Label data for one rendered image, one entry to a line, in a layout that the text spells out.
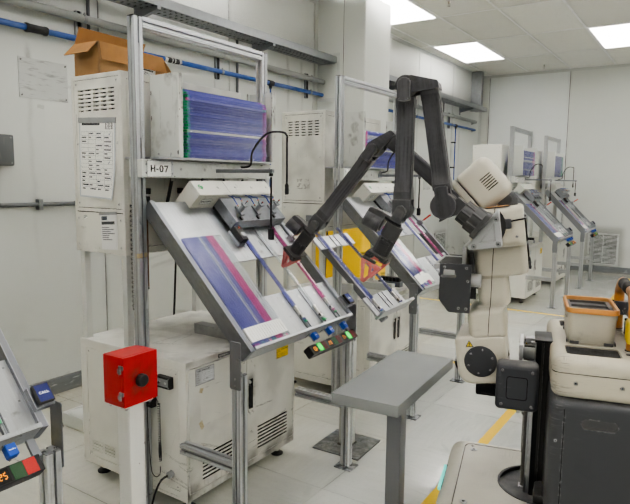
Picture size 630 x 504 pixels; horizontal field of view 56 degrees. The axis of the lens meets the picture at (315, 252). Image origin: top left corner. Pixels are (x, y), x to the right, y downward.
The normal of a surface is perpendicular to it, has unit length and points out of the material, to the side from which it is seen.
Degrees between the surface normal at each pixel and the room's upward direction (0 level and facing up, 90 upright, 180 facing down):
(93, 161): 92
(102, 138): 88
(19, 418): 47
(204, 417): 90
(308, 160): 90
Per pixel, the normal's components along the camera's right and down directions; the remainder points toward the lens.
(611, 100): -0.55, 0.09
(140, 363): 0.83, 0.07
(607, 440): -0.33, 0.11
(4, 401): 0.62, -0.62
